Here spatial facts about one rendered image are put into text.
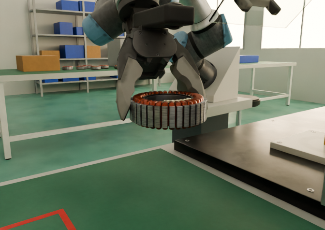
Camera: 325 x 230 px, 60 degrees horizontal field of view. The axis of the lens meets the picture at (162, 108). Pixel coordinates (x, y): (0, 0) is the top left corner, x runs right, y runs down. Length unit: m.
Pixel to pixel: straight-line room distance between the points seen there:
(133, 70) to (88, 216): 0.20
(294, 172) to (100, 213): 0.30
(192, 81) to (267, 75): 6.01
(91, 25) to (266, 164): 0.46
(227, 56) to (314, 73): 4.72
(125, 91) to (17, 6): 6.62
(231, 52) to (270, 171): 0.85
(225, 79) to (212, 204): 0.84
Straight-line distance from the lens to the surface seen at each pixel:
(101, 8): 0.66
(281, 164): 0.52
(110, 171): 0.51
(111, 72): 2.96
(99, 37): 0.66
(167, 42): 0.45
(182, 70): 0.44
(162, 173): 0.49
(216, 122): 1.23
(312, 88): 5.94
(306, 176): 0.49
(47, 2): 7.11
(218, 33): 1.07
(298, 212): 0.43
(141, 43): 0.43
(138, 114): 0.37
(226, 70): 1.21
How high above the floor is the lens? 0.96
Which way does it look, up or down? 12 degrees down
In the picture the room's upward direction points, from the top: straight up
